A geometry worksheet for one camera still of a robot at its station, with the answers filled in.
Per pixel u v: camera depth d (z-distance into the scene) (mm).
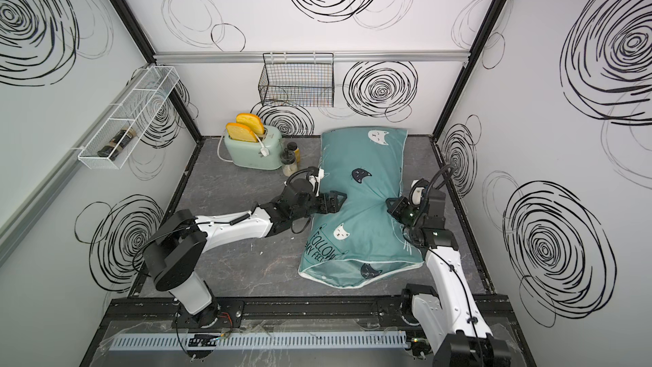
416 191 652
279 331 709
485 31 846
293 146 1049
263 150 950
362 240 747
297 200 652
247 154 972
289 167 1047
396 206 707
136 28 827
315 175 770
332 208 743
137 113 737
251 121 968
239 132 942
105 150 657
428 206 599
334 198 746
